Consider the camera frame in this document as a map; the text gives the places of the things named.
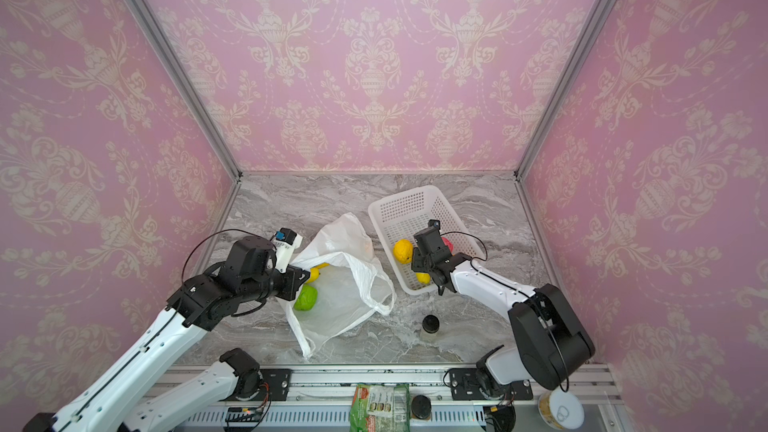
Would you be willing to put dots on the left aluminium corner post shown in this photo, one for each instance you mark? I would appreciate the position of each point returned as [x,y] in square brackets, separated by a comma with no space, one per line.
[150,25]

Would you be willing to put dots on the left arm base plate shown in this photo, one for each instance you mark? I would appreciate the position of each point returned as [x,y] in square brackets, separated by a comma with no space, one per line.
[273,385]

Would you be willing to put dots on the red toy apple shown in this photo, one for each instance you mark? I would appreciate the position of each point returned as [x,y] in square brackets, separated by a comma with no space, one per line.
[448,244]

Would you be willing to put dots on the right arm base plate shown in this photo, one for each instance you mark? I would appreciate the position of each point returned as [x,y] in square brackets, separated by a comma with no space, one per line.
[469,384]

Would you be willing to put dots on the dark jar on rail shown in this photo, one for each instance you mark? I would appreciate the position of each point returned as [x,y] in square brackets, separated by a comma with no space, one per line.
[421,408]

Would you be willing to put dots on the right aluminium corner post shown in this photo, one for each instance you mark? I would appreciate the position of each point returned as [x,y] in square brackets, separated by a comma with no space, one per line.
[593,24]

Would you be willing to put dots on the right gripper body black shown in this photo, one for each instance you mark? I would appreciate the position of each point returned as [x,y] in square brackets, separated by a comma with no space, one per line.
[437,267]

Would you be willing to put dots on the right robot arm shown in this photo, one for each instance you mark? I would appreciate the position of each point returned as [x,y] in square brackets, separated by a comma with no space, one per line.
[550,341]

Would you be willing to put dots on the white plastic basket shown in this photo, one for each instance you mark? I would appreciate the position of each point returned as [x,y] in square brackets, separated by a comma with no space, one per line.
[399,216]

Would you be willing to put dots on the aluminium corner post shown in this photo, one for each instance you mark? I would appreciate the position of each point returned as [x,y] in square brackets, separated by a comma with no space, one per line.
[593,24]
[150,25]

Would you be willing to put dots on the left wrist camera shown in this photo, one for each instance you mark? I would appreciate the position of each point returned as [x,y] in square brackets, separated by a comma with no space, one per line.
[286,241]

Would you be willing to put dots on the aluminium front rail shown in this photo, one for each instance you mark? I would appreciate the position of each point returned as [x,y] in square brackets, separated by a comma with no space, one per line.
[360,378]

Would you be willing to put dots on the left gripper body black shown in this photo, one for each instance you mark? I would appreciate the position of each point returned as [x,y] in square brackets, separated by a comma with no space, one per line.
[273,283]

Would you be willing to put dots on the yellow toy lemon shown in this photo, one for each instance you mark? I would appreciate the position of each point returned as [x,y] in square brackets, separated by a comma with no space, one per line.
[423,278]

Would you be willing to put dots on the white lid tin can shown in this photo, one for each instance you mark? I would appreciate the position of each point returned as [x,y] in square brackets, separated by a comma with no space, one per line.
[561,410]

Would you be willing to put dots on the green snack packet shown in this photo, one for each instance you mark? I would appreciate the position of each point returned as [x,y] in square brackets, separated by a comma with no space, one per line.
[380,408]

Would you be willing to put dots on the green toy apple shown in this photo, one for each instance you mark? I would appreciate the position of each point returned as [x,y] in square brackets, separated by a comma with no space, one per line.
[306,299]

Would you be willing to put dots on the yellow toy banana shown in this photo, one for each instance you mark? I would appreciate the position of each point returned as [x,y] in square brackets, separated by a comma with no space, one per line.
[315,272]

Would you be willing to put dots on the white plastic bag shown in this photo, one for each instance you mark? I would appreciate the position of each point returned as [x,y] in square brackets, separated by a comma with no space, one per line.
[351,290]

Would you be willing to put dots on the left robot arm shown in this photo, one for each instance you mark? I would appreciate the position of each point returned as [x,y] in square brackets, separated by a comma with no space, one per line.
[107,402]

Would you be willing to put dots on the yellow toy orange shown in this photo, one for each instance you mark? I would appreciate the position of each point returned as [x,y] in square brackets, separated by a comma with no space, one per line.
[403,251]

